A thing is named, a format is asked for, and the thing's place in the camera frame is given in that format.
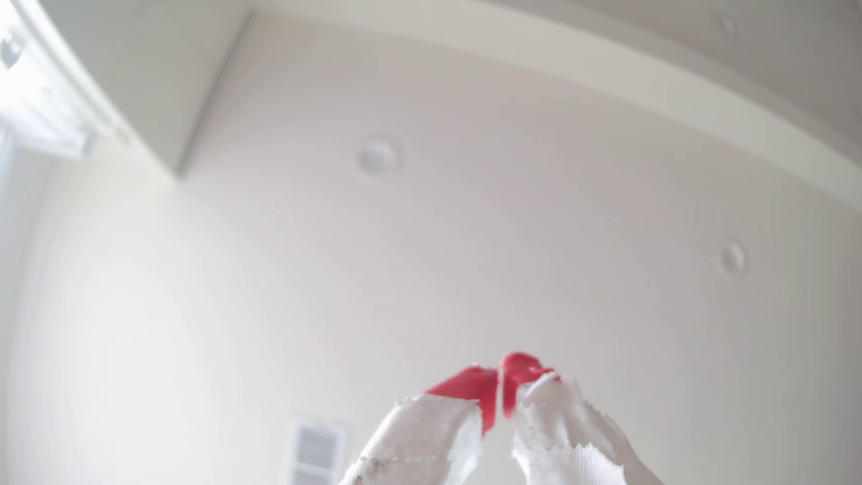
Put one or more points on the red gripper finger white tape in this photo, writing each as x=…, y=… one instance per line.
x=559, y=431
x=424, y=438

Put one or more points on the round recessed ceiling light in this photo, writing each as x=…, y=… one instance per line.
x=378, y=156
x=733, y=257

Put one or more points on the white wall air vent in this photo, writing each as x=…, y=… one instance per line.
x=316, y=452

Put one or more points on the white window frame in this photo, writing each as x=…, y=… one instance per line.
x=40, y=101

